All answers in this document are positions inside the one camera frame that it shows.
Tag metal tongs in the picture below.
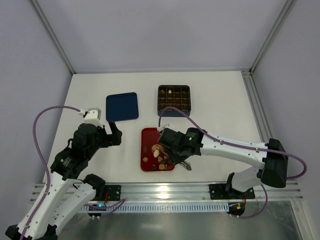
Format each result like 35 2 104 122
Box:
159 149 193 172

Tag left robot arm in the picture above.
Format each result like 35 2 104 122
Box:
5 122 122 240

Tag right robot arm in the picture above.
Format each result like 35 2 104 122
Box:
158 127 288 197

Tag red chocolate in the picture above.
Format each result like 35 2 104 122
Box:
167 165 174 171

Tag white oval chocolate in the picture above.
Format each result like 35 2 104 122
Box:
153 150 160 158

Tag tan square chocolate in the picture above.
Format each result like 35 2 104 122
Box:
158 164 165 170

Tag dark round chocolate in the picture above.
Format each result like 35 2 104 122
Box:
151 164 158 171

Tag blue chocolate tin box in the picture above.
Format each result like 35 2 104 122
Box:
157 85 192 116

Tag blue tin lid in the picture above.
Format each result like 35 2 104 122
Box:
105 92 139 122

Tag red lacquer tray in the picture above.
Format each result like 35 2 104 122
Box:
140 127 175 172

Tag gold ring cookie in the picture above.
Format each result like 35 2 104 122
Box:
151 144 163 153

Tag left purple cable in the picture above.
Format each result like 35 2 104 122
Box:
19 106 83 240

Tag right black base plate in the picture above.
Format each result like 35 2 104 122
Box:
208 183 256 200

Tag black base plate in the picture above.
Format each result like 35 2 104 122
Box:
99 184 122 202
208 183 256 200

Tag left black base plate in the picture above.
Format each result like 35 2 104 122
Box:
99 184 122 202

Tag white cable duct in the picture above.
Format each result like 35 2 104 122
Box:
78 202 229 214

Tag left aluminium frame post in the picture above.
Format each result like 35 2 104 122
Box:
28 0 76 75

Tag aluminium frame post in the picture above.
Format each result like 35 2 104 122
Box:
28 0 76 75
249 0 297 75

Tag aluminium front rail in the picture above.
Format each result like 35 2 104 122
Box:
29 181 305 202

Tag right aluminium frame post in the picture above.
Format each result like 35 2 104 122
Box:
249 0 297 75

